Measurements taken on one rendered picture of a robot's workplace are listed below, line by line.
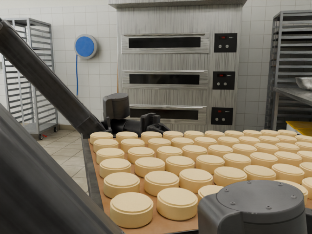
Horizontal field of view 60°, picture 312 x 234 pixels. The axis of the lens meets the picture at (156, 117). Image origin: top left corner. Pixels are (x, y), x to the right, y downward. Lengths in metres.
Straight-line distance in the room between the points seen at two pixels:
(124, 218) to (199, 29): 3.18
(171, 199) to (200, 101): 3.11
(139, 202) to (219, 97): 3.13
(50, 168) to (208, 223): 0.11
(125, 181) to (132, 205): 0.06
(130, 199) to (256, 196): 0.17
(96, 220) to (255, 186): 0.12
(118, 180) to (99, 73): 4.38
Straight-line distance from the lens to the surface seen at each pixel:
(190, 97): 3.42
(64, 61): 5.00
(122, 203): 0.33
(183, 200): 0.34
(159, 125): 0.73
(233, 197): 0.21
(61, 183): 0.16
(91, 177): 0.45
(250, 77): 4.46
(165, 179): 0.39
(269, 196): 0.21
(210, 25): 3.41
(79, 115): 0.72
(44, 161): 0.16
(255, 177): 0.46
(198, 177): 0.41
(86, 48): 4.66
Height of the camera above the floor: 1.19
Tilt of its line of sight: 11 degrees down
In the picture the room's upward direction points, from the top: straight up
